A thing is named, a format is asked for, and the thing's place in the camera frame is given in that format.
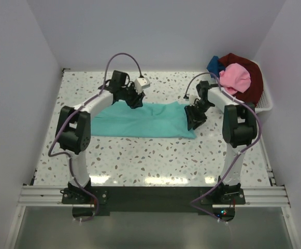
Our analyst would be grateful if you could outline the aluminium frame rail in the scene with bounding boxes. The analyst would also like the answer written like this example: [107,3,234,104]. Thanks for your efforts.
[17,168,292,208]

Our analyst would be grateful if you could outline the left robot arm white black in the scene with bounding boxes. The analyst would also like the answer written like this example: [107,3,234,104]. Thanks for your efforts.
[53,71,150,205]

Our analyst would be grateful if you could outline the dark red t shirt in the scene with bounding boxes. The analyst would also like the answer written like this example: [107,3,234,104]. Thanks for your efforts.
[218,53,264,105]

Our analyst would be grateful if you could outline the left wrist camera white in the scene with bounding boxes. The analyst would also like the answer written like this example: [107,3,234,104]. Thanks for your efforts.
[134,77,151,94]

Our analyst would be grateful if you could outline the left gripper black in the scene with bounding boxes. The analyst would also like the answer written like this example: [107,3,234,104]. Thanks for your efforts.
[120,82,145,109]

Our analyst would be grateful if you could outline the teal t shirt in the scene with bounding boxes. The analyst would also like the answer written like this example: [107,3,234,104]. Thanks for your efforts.
[91,101,196,139]

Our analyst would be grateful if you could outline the white plastic laundry basket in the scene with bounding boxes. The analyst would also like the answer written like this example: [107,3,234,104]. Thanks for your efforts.
[214,60,274,114]

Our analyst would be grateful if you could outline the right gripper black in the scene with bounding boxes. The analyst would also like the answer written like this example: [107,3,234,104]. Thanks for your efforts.
[184,101,213,130]

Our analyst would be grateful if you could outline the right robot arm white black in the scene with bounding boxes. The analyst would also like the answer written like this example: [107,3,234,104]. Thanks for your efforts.
[184,81,257,204]

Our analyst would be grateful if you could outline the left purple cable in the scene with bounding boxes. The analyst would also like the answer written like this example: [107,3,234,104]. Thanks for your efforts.
[47,52,144,223]

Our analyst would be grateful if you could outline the blue t shirt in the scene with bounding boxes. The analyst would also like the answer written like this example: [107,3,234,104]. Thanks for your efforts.
[207,56,226,78]

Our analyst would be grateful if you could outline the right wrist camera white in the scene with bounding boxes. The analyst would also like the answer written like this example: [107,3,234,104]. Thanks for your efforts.
[189,95,198,105]

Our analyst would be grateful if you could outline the pink t shirt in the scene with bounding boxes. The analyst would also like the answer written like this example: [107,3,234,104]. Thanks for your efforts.
[219,63,251,95]

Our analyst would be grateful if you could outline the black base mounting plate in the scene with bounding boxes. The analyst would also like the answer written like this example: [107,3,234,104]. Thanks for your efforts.
[60,186,246,220]

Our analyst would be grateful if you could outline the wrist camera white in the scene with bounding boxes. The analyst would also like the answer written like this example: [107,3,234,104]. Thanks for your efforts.
[189,95,198,105]
[134,77,151,94]

